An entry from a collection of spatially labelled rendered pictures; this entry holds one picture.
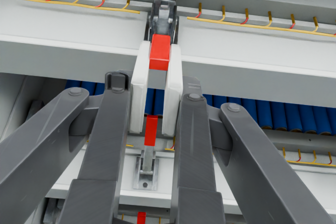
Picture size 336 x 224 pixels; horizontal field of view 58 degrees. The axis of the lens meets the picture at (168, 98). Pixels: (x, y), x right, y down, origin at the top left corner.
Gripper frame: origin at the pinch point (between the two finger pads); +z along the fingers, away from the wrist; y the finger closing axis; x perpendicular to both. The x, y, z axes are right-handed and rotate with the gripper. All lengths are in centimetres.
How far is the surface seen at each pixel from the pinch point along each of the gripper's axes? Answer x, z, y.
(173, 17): 2.5, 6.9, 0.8
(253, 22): 2.2, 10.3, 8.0
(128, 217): -34.0, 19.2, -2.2
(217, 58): -0.3, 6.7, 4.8
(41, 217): -32.9, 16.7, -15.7
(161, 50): 1.7, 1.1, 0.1
